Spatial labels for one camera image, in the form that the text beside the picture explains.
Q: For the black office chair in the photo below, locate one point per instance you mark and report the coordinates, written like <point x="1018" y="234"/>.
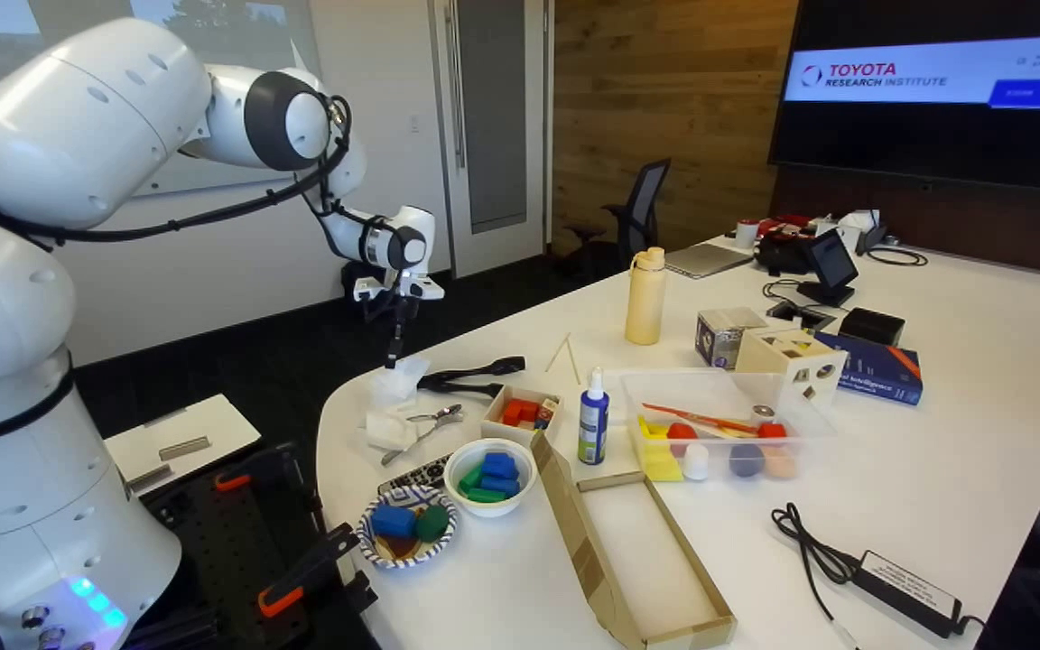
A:
<point x="635" y="221"/>

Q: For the cardboard box lid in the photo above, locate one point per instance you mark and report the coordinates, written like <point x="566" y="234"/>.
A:
<point x="628" y="557"/>

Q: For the small patterned cube box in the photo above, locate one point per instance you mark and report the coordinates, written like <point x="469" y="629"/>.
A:
<point x="720" y="333"/>

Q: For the white bowl blue blocks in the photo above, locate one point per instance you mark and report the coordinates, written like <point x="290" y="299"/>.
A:
<point x="490" y="476"/>

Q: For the wall television screen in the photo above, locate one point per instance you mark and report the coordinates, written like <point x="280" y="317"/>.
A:
<point x="916" y="88"/>

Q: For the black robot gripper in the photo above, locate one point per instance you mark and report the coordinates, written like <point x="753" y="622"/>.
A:
<point x="408" y="285"/>

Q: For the cream squeeze bottle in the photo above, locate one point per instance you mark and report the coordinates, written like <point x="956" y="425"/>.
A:
<point x="645" y="297"/>

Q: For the black orange clamp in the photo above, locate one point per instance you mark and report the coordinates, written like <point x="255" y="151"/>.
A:
<point x="280" y="506"/>

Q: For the white side board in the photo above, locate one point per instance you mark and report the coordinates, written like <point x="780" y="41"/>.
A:
<point x="180" y="440"/>

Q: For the blue cardboard box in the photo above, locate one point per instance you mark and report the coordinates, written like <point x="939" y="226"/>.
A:
<point x="879" y="369"/>

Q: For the silver spoon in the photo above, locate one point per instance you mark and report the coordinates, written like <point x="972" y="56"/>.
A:
<point x="443" y="413"/>

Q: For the clear bin of toys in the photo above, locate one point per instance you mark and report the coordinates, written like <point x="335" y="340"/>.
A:
<point x="691" y="427"/>

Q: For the white glue bottle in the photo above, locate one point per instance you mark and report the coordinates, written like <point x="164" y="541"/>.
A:
<point x="592" y="410"/>

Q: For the wooden shape sorter box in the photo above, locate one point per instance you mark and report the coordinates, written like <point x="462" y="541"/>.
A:
<point x="780" y="364"/>

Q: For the silver fork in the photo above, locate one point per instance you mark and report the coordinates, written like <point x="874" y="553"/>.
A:
<point x="415" y="440"/>

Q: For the wooden chopsticks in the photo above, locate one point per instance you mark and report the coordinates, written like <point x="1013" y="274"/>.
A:
<point x="566" y="357"/>

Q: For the white napkin under cutlery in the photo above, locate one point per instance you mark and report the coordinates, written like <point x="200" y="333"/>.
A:
<point x="386" y="432"/>

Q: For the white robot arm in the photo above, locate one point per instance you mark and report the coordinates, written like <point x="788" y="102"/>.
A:
<point x="85" y="128"/>

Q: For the patterned plate with blocks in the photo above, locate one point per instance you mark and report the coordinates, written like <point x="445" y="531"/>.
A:
<point x="406" y="531"/>

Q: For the grey laptop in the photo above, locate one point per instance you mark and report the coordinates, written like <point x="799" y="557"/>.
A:
<point x="705" y="256"/>

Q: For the black tongs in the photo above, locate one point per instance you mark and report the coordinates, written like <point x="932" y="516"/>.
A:
<point x="469" y="381"/>

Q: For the small tablet on stand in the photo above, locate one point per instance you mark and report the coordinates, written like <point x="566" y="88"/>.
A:
<point x="832" y="267"/>

